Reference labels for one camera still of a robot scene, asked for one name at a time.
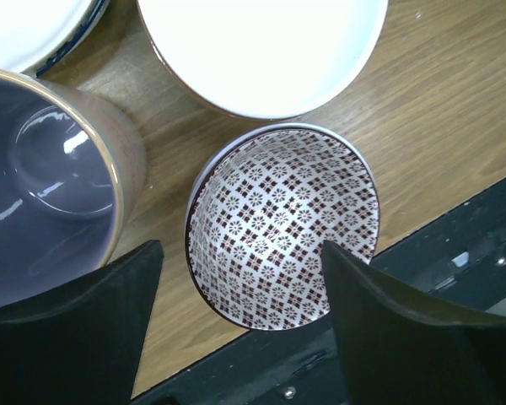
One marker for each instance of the white orange bowl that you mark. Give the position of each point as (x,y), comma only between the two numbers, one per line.
(264,60)

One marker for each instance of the pink white plate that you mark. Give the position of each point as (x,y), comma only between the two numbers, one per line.
(30,31)

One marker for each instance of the pink mug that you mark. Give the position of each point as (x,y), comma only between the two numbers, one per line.
(72,167)

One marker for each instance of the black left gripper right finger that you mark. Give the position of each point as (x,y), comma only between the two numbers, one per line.
(399,345)

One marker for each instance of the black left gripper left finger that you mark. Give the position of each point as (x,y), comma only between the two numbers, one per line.
(81,342)

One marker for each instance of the white patterned bowl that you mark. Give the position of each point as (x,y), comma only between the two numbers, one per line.
(254,234)

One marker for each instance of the plain white bowl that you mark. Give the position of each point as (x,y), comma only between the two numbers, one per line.
(214,160)

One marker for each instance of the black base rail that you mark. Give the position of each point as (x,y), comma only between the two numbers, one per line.
(459,257)

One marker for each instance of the blue white floral plate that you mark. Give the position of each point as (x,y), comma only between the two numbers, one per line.
(89,20)

